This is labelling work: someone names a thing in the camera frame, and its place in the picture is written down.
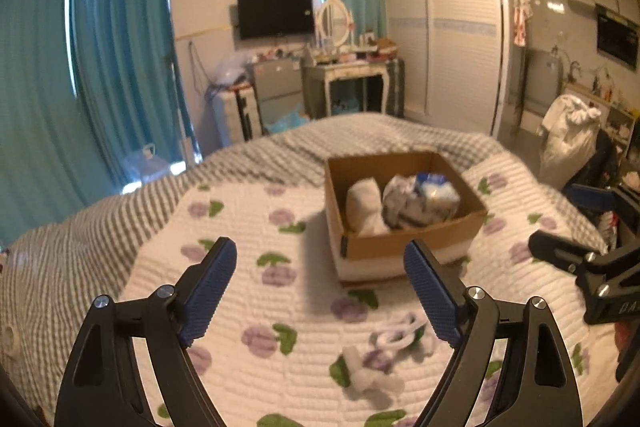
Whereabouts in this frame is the cream plastic bag bundle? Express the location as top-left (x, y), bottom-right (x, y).
top-left (382, 176), bottom-right (426, 229)

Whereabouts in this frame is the white towel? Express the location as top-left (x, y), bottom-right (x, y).
top-left (345, 178), bottom-right (390, 236)

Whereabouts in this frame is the white clothes pile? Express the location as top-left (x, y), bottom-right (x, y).
top-left (538, 94), bottom-right (601, 190)

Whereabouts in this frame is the steel washing machine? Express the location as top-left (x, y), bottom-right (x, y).
top-left (524, 49), bottom-right (563, 117)

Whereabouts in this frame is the cardboard box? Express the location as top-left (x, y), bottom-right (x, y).
top-left (324, 150), bottom-right (488, 284)

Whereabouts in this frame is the hanging pink white garment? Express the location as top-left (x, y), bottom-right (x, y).
top-left (512, 0), bottom-right (533, 48)

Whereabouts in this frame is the clear water jug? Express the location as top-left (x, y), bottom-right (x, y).
top-left (122, 143), bottom-right (171, 184)

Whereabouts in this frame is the teal curtain left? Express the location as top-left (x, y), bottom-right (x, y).
top-left (0, 0), bottom-right (117, 246)

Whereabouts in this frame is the teal waste basket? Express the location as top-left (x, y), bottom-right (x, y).
top-left (331, 95), bottom-right (360, 116)

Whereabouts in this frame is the white sliding wardrobe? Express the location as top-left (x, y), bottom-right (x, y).
top-left (385, 0), bottom-right (512, 138)

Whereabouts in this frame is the blue plastic bag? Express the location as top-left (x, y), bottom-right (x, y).
top-left (265, 106), bottom-right (310, 134)

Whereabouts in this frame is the white dressing table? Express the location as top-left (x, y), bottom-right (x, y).
top-left (302, 50), bottom-right (398, 119)

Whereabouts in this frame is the white suitcase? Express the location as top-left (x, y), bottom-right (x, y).
top-left (212, 84), bottom-right (262, 147)

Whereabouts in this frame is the grey mini fridge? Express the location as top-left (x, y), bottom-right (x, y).
top-left (252, 58), bottom-right (304, 126)

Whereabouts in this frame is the teal curtain middle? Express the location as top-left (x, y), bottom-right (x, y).
top-left (68, 0), bottom-right (196, 188)

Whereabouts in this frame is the white vanity mirror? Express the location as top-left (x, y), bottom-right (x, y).
top-left (316, 0), bottom-right (355, 52)

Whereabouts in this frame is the black wall television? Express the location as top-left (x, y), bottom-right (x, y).
top-left (236, 0), bottom-right (314, 40)

